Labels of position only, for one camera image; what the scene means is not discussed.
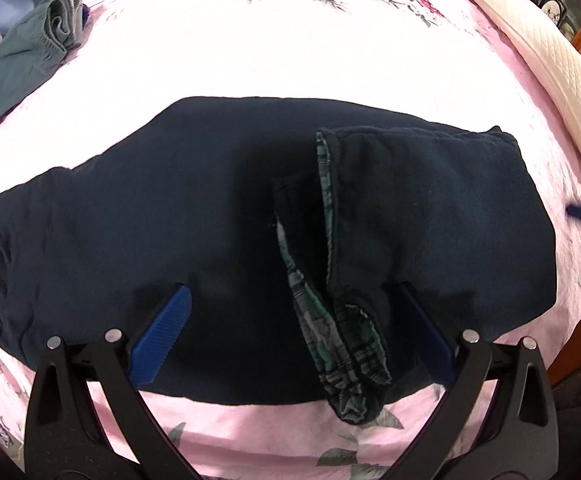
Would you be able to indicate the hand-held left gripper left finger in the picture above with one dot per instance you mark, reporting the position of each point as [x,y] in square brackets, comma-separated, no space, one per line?
[163,335]

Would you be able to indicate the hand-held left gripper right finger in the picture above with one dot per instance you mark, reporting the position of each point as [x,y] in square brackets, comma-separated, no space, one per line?
[430,335]

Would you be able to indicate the black pants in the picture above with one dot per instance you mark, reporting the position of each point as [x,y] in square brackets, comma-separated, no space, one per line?
[120,235]

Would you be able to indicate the white quilted pillow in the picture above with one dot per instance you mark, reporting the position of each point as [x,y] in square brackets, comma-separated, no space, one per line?
[560,75]

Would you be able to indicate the teal folded garment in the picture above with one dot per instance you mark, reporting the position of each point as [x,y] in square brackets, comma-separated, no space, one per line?
[20,70]

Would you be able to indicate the pink floral bed sheet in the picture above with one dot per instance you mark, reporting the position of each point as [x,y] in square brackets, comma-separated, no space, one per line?
[270,35]

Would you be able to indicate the small blue garment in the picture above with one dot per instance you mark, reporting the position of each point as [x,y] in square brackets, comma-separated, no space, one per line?
[85,14]

